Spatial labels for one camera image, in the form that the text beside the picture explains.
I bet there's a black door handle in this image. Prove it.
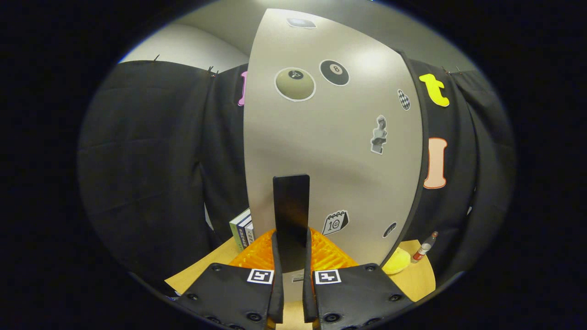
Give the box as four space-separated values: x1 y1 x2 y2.
273 174 310 273

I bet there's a dark grey shoe cabinet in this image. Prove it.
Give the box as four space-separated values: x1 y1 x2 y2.
381 48 430 266

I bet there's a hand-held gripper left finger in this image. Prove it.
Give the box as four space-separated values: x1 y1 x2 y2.
174 229 285 330

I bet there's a yellow soft object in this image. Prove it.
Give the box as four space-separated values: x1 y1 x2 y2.
382 247 411 275

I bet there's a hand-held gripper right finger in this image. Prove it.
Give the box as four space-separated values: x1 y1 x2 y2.
303 228 415 330

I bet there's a small red label bottle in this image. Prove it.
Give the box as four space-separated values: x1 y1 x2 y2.
411 231 439 264

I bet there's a beige shoe cabinet door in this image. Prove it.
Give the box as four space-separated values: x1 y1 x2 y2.
243 8 425 303

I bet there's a black backdrop cloth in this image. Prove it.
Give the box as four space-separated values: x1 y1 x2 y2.
76 60 516 294

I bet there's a blue spine book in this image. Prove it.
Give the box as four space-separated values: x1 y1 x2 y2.
237 215 253 250

